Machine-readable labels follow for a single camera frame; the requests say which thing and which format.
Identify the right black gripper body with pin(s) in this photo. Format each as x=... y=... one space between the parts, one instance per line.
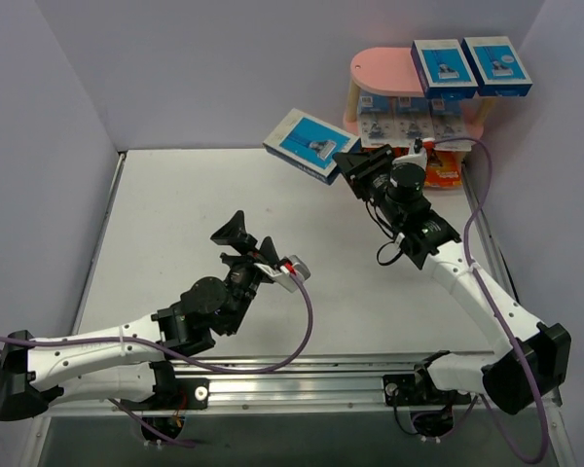
x=370 y=171

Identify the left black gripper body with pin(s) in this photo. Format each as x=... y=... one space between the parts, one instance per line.
x=246 y=246

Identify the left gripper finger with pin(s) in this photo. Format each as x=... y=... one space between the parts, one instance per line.
x=235 y=235
x=268 y=254

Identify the orange Gillette box front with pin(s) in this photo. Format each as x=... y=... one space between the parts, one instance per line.
x=443 y=170

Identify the blue razor blister pack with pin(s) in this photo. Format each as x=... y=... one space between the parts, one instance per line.
x=412 y=119

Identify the grey Harry's box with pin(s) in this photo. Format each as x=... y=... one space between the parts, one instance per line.
x=310 y=144
x=443 y=70

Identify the white blue Harry's box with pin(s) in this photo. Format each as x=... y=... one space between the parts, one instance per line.
x=496 y=66

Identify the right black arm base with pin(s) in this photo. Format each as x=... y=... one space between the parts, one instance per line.
x=419 y=409

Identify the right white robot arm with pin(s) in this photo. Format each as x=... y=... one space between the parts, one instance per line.
x=529 y=358

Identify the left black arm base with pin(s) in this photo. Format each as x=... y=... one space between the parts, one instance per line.
x=162 y=417

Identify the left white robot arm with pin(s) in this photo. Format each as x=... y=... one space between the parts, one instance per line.
x=36 y=372

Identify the pink three-tier shelf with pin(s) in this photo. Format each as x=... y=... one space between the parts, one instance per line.
x=390 y=72

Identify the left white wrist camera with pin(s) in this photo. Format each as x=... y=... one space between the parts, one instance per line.
x=288 y=272

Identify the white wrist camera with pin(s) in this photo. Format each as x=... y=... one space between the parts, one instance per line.
x=288 y=272
x=418 y=152

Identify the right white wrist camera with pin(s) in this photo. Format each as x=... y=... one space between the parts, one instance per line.
x=418 y=152

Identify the aluminium rail frame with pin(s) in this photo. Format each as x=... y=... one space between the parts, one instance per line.
x=327 y=350

